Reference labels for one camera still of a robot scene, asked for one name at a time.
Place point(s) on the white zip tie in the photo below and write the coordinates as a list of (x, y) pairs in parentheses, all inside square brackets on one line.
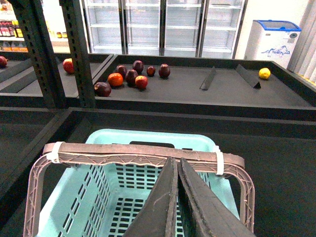
[(53, 156), (220, 160)]

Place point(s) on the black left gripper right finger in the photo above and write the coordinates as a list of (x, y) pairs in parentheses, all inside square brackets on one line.
[(202, 213)]

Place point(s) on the light blue plastic basket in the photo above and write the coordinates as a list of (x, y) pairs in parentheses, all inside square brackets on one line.
[(102, 201)]

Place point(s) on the shelf with bottles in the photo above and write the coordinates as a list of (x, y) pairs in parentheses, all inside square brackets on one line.
[(11, 36)]

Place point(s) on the black upper display bin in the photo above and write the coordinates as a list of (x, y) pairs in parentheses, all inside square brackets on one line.
[(283, 96)]

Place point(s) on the dark red apple front left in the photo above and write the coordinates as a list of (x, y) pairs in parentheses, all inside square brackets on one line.
[(102, 89)]

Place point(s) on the dark red apple centre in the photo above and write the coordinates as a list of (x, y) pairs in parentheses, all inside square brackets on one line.
[(130, 77)]

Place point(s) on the dark red apple back left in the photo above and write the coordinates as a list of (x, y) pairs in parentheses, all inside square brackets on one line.
[(122, 70)]

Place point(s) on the red yellow apple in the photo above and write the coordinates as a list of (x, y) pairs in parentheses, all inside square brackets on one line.
[(141, 82)]

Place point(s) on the dark apple far left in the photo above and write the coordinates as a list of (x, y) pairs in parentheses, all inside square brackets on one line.
[(3, 62)]

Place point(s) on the glass door refrigerator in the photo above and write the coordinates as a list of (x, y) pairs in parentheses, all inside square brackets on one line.
[(184, 28)]

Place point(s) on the white chest freezer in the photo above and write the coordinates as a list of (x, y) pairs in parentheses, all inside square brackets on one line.
[(272, 40)]

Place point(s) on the black divider right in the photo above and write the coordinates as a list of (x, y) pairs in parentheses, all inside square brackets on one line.
[(246, 75)]

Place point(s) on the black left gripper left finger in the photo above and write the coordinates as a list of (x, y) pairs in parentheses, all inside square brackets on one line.
[(157, 218)]

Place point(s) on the orange red apple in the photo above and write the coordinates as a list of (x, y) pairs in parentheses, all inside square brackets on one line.
[(115, 79)]

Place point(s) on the black upper left bin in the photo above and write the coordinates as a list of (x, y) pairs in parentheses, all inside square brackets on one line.
[(19, 86)]

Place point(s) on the black perforated post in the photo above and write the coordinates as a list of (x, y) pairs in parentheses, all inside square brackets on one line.
[(71, 10), (30, 16)]

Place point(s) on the white zip tie left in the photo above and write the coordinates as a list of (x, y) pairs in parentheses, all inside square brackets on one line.
[(53, 156)]

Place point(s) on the yellow lemon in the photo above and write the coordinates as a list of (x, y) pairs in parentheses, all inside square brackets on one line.
[(264, 73)]

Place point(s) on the black divider left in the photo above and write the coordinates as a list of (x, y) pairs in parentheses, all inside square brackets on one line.
[(208, 80)]

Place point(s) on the small dark red apple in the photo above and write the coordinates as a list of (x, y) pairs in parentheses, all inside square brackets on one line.
[(151, 70)]

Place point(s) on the black perforated post left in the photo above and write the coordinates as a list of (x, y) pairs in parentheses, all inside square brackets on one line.
[(30, 16)]

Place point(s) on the black perforated post right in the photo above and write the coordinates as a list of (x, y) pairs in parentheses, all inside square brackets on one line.
[(71, 10)]

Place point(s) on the red apple left bin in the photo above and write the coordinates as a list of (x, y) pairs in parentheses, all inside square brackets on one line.
[(68, 66)]

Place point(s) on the dark red apple right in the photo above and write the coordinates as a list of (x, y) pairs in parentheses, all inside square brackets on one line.
[(164, 71)]

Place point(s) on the white zip tie right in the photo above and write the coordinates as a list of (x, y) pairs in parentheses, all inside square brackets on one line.
[(220, 160)]

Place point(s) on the black divider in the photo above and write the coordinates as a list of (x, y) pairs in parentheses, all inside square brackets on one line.
[(246, 75), (208, 80)]

